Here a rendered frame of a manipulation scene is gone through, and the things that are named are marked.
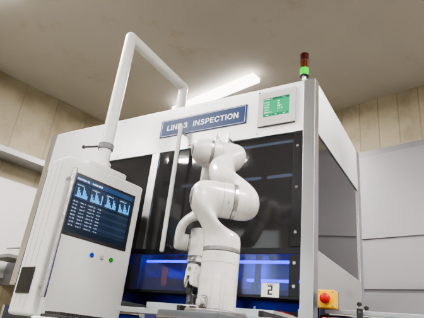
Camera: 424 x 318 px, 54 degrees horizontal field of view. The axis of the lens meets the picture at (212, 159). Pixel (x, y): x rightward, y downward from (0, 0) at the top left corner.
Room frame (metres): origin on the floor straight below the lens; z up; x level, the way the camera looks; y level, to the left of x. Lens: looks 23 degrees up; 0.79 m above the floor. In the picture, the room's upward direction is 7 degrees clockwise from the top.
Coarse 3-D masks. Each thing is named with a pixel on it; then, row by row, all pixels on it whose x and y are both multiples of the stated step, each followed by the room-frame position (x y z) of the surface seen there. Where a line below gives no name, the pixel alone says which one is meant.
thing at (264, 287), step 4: (264, 284) 1.91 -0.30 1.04; (268, 284) 1.90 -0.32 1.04; (272, 284) 1.89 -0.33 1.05; (276, 284) 1.88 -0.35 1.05; (264, 288) 1.91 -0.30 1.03; (268, 288) 1.90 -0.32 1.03; (276, 288) 1.88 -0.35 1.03; (264, 292) 1.91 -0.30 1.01; (272, 292) 1.89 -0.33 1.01; (276, 292) 1.88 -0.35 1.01; (264, 296) 1.91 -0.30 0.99; (268, 296) 1.90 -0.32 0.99; (272, 296) 1.89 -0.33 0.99; (276, 296) 1.88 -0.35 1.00
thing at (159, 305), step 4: (148, 304) 1.93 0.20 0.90; (152, 304) 1.92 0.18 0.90; (156, 304) 1.91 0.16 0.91; (160, 304) 1.90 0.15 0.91; (164, 304) 1.89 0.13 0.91; (168, 304) 1.87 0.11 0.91; (172, 304) 1.86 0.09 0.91; (176, 304) 1.85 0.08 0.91; (180, 304) 1.84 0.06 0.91; (184, 304) 1.83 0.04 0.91; (152, 308) 1.92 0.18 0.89; (156, 308) 1.91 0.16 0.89; (160, 308) 1.89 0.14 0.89; (164, 308) 1.88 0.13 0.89; (168, 308) 1.87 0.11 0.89; (172, 308) 1.86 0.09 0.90; (176, 308) 1.85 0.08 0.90
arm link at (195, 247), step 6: (192, 228) 1.88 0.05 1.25; (198, 228) 1.86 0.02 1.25; (192, 234) 1.87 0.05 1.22; (198, 234) 1.86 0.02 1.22; (192, 240) 1.85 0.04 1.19; (198, 240) 1.86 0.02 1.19; (192, 246) 1.86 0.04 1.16; (198, 246) 1.85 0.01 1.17; (192, 252) 1.86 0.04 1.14; (198, 252) 1.85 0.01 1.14
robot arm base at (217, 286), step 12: (204, 252) 1.31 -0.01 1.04; (216, 252) 1.28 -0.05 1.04; (228, 252) 1.28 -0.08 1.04; (204, 264) 1.30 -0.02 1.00; (216, 264) 1.28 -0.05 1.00; (228, 264) 1.28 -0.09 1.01; (204, 276) 1.29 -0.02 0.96; (216, 276) 1.27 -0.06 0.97; (228, 276) 1.28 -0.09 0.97; (204, 288) 1.29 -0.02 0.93; (216, 288) 1.27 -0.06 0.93; (228, 288) 1.28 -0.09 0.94; (204, 300) 1.28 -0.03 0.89; (216, 300) 1.27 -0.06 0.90; (228, 300) 1.28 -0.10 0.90; (228, 312) 1.25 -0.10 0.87
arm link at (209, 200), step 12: (204, 180) 1.29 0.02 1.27; (192, 192) 1.29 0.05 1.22; (204, 192) 1.26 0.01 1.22; (216, 192) 1.27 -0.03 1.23; (228, 192) 1.27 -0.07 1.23; (192, 204) 1.30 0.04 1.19; (204, 204) 1.26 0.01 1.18; (216, 204) 1.28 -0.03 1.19; (228, 204) 1.28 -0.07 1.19; (204, 216) 1.28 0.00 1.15; (216, 216) 1.29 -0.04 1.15; (228, 216) 1.32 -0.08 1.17; (204, 228) 1.31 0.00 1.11; (216, 228) 1.27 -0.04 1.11; (204, 240) 1.31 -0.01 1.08; (216, 240) 1.28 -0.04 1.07; (228, 240) 1.28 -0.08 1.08
